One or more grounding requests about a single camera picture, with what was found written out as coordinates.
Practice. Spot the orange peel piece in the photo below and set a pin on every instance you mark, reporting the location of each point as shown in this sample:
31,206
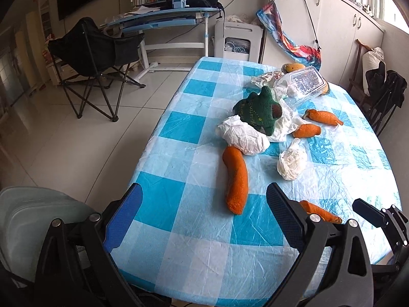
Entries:
326,216

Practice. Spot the white stuffed bag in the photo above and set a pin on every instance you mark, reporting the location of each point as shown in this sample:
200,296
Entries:
372,60

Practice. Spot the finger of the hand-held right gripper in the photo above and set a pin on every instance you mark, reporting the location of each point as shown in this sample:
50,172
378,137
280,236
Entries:
367,212

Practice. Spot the green plush toy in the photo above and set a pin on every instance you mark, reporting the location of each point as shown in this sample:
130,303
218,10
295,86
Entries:
255,112

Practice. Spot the white cabinet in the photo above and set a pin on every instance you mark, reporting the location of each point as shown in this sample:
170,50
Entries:
335,28

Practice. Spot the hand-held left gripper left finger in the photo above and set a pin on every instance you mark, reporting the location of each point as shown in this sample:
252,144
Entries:
123,220

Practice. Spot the long orange plush carrot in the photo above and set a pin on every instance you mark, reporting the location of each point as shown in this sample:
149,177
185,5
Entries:
238,182

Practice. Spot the black folding chair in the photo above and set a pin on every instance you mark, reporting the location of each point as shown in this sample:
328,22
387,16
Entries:
96,48

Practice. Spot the orange fruit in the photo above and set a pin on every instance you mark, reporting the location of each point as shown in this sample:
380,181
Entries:
325,88

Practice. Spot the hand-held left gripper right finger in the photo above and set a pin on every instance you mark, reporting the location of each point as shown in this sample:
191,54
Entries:
284,214

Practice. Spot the small crumpled white paper towel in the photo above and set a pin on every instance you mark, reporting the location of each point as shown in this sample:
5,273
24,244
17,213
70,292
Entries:
292,163

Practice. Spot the pale green chair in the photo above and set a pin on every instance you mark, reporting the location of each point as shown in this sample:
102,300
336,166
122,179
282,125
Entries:
32,217

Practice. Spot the clear plastic bottle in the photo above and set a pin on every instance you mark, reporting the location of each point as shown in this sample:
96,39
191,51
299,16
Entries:
303,83

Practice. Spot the blue study desk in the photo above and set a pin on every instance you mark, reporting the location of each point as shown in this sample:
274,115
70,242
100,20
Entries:
159,16

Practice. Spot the large crumpled white paper towel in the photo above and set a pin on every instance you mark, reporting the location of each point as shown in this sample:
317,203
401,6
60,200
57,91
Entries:
246,137

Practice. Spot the crinkled silver wrapper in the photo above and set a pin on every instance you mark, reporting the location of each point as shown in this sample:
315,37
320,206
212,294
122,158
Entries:
265,78

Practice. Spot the yellow mango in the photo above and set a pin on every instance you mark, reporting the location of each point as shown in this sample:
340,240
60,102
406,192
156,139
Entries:
292,67

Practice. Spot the white paper towel sheet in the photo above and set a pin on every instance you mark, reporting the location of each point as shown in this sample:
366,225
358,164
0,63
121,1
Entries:
287,124

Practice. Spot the blue white desk device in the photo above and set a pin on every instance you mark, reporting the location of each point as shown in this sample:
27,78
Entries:
180,3

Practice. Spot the wooden chair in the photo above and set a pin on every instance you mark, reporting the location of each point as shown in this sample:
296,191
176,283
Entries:
359,80

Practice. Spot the black jacket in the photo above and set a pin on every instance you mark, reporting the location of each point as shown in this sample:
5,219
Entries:
389,86

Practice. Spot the colourful printed bag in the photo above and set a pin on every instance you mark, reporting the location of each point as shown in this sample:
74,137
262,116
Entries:
287,41

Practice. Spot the white floor appliance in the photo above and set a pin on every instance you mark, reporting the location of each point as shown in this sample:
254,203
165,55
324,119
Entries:
236,32

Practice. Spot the short orange plush carrot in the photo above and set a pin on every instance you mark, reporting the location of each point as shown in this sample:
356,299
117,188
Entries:
306,131

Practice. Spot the loose papers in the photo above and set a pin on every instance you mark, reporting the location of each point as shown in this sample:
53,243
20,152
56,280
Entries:
140,10

